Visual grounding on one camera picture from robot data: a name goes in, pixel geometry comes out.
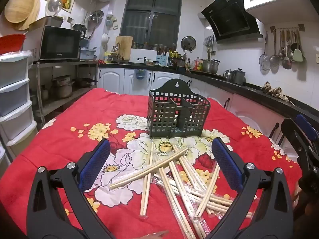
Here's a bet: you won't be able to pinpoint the steel pot lid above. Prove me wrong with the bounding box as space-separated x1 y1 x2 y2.
181 36 197 53

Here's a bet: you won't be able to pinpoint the stacked pots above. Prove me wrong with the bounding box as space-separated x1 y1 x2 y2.
51 75 75 99

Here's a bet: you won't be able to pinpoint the red plastic basin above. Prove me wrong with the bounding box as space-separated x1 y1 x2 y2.
0 34 27 55

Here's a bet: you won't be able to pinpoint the person's left hand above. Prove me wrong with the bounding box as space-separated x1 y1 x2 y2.
143 230 170 239

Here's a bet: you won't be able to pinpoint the steel ladle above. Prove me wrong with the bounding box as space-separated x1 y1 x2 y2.
282 31 292 70

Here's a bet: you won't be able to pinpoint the dark blender jug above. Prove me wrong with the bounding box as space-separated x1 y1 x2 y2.
73 24 86 40

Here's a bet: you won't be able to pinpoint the wooden cutting board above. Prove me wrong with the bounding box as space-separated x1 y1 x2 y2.
115 36 133 60

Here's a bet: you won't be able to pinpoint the pale green spatula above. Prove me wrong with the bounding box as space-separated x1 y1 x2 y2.
293 30 304 62

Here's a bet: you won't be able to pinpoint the ginger roots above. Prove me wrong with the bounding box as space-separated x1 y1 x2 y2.
261 82 289 101

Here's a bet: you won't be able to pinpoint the steel bowl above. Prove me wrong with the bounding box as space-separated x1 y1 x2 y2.
88 10 104 22

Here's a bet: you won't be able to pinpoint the steel skimmer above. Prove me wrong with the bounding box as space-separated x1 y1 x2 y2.
270 30 280 72

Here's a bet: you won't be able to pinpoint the blue knife block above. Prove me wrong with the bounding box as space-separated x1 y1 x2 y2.
157 52 170 66

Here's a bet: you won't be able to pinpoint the pile of wooden chopsticks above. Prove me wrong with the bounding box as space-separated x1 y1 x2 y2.
109 142 257 239

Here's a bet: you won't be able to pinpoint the blue plastic box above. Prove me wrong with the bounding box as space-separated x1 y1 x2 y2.
80 48 96 61

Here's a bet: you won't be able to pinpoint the black chair frame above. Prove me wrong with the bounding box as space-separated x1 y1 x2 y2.
269 122 285 150

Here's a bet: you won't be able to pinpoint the metal shelf rack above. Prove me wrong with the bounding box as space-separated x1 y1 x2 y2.
29 60 99 125

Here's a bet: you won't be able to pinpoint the black kitchen countertop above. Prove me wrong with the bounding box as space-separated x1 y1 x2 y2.
98 62 319 125

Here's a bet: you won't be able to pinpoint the white hanging scoop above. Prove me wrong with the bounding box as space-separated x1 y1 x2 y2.
101 33 110 50

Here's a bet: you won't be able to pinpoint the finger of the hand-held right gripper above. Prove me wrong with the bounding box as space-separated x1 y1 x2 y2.
282 118 313 162
295 114 319 142

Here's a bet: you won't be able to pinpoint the glass pot lid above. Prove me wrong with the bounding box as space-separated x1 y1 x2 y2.
45 0 63 17

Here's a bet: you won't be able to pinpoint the dark kitchen window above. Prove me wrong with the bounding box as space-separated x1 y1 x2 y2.
120 0 183 51

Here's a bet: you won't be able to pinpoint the red floral tablecloth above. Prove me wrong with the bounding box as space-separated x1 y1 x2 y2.
0 88 303 239

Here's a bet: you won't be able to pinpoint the person's right hand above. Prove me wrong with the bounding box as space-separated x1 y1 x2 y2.
293 184 302 207

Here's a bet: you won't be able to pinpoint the round bamboo steamer lids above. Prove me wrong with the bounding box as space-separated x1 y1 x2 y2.
4 0 41 30

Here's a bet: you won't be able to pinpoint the white plastic drawer unit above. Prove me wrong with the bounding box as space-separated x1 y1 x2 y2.
0 51 38 160

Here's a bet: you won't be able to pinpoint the dark green utensil holder basket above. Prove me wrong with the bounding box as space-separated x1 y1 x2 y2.
147 78 211 138

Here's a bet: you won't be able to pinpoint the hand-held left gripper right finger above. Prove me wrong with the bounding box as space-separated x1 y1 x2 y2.
207 137 294 239

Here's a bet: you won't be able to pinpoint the black microwave oven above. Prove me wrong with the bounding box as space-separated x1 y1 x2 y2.
24 25 81 63

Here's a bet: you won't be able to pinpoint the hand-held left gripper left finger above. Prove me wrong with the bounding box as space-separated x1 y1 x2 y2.
26 138 111 239

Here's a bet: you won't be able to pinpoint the black range hood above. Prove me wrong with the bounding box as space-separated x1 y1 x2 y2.
201 0 263 44

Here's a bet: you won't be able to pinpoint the black wok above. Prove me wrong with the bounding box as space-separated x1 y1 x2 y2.
75 78 98 88

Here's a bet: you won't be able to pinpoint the cardboard box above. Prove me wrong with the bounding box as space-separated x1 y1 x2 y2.
29 16 64 31

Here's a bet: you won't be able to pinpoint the steel pot with lid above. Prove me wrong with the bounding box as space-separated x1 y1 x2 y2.
233 68 246 84

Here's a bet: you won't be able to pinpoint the white countertop appliance box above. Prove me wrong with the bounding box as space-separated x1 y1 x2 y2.
130 48 160 64

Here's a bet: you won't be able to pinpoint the wire mesh strainer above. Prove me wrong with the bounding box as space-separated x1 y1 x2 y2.
259 31 271 71

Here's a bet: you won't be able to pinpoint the large steel pot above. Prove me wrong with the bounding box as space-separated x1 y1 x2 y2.
201 59 221 74

